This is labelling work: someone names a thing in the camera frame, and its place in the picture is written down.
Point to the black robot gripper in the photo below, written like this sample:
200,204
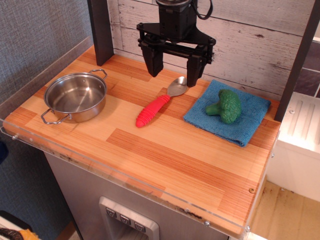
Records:
177,34

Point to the green toy broccoli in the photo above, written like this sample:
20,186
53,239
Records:
228,106

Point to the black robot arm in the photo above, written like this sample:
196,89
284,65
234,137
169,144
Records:
177,34

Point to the blue folded cloth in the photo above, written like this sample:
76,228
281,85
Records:
253,110

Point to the small steel pot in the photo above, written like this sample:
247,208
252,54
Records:
75,97

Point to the white toy sink unit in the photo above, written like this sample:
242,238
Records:
295,161

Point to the grey toy fridge cabinet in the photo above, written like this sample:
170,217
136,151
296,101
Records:
82,190

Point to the silver dispenser button panel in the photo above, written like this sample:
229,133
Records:
123,223

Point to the clear acrylic edge guard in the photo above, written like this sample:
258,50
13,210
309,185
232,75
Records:
191,171

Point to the yellow object at corner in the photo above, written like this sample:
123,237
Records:
28,235

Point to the red handled metal spoon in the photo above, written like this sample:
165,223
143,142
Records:
176,88

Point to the dark left shelf post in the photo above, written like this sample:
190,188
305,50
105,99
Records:
101,30

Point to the dark shelf post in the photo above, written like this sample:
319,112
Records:
101,30
301,55

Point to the dark right shelf post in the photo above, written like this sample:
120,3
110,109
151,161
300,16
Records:
301,55

